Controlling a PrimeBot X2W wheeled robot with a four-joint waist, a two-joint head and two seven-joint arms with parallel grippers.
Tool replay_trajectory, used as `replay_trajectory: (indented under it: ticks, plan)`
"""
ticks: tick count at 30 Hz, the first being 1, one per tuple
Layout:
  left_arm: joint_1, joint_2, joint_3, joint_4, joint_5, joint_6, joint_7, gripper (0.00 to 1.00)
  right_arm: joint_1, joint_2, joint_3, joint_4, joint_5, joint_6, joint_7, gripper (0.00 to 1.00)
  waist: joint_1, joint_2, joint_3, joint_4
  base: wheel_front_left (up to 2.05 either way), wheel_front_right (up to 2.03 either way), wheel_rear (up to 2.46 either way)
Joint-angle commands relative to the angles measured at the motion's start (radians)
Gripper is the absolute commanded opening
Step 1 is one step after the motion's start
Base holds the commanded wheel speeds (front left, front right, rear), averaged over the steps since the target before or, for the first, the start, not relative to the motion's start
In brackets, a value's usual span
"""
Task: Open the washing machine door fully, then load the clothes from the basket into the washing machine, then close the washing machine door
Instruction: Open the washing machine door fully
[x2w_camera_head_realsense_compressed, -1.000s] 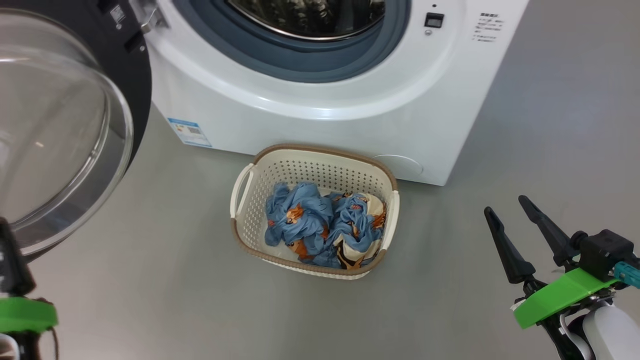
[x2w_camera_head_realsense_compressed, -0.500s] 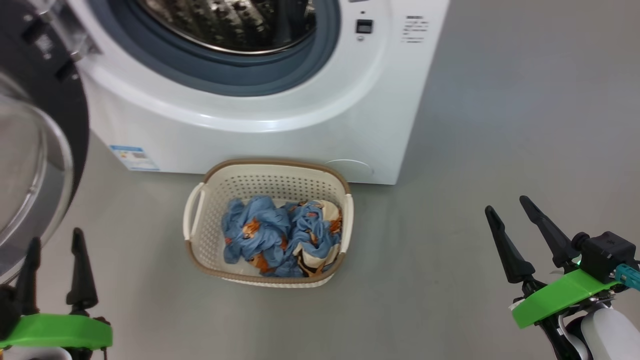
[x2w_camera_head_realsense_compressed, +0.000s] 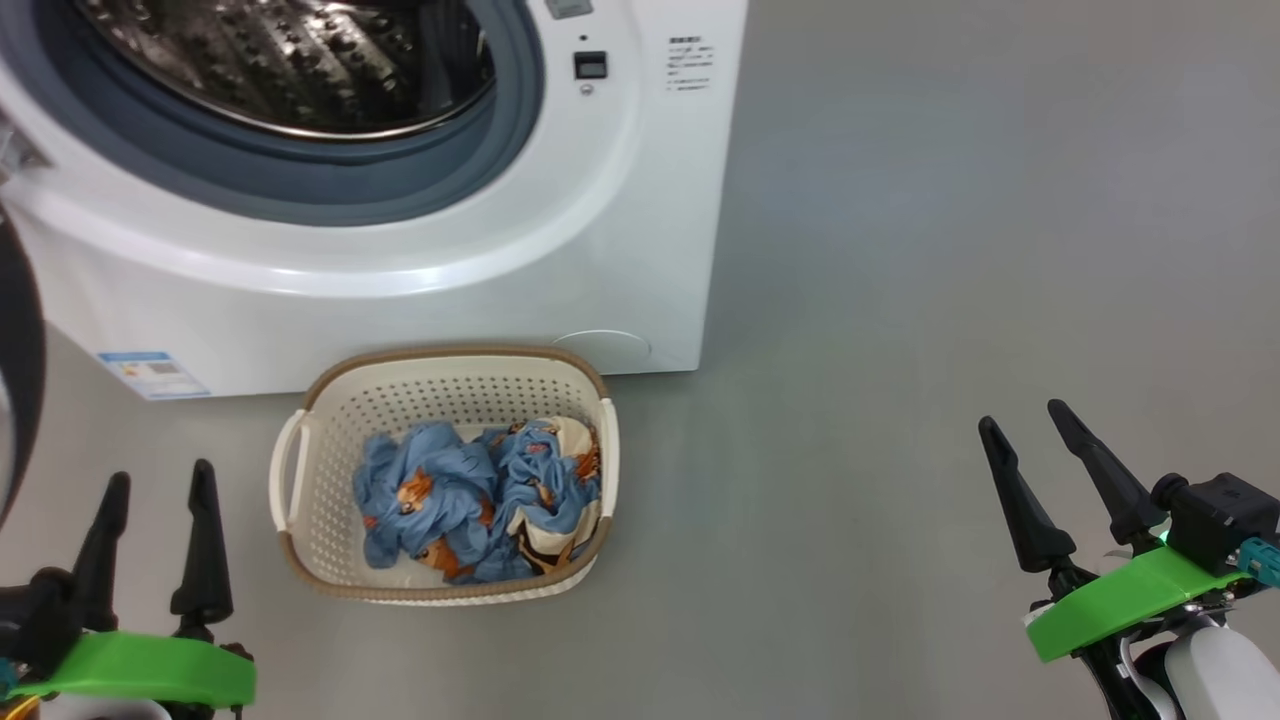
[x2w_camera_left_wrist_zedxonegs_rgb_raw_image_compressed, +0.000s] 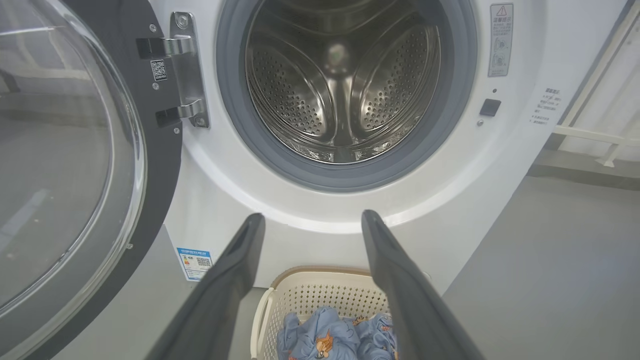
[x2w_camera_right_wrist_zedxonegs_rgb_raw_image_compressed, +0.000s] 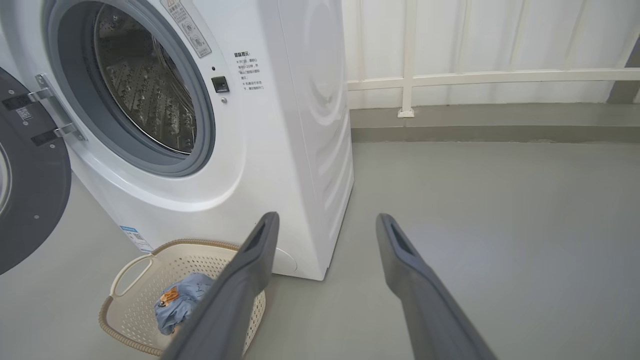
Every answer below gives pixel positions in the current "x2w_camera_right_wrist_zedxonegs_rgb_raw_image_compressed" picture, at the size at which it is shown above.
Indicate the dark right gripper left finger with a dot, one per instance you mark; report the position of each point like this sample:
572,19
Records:
235,300

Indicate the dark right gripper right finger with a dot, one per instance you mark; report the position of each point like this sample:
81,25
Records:
425,310

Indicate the blue and cream garment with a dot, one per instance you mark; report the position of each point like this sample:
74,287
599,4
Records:
185,300

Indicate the black round washer door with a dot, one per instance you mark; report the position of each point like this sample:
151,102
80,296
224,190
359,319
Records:
35,200

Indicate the white washing machine body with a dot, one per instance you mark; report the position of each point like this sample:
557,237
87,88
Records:
280,125

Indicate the black door latch socket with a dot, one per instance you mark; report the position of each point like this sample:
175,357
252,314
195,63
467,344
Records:
220,84

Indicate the stainless steel washing machine drum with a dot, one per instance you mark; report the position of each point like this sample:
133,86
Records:
145,90

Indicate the silver door hinge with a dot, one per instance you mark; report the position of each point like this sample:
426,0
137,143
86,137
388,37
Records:
60,112

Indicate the round white filter cover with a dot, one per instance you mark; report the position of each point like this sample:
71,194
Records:
285,262

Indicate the cream perforated laundry basket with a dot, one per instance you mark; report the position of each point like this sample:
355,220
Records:
135,310

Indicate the blue energy label sticker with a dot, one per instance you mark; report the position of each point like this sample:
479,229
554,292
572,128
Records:
137,240

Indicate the white metal railing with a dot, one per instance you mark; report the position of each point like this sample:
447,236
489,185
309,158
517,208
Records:
407,60

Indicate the grey warning sticker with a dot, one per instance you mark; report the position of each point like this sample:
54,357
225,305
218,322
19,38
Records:
187,27

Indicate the small white QR sticker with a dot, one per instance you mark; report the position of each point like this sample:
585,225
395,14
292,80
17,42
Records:
24,113

